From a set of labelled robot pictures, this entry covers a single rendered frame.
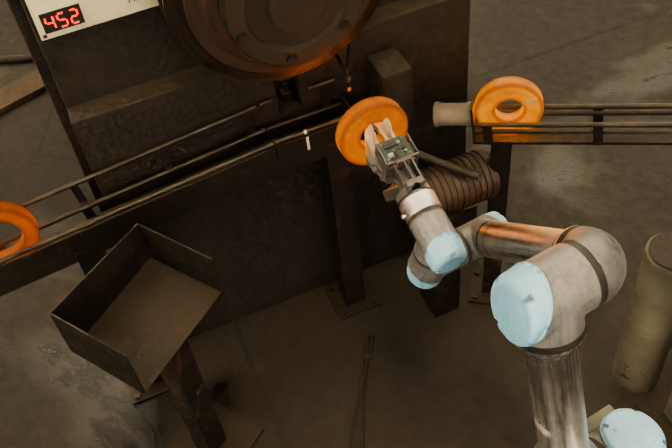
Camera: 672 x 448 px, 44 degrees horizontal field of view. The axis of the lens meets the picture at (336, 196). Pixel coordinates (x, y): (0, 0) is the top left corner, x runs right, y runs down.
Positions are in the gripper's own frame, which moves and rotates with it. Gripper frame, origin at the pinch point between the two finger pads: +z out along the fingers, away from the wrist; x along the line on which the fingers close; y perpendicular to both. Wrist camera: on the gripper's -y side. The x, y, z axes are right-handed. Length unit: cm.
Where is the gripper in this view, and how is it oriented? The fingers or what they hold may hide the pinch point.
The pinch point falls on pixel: (371, 124)
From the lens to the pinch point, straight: 174.2
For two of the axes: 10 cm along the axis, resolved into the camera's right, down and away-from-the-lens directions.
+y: 0.1, -4.8, -8.8
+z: -4.0, -8.0, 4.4
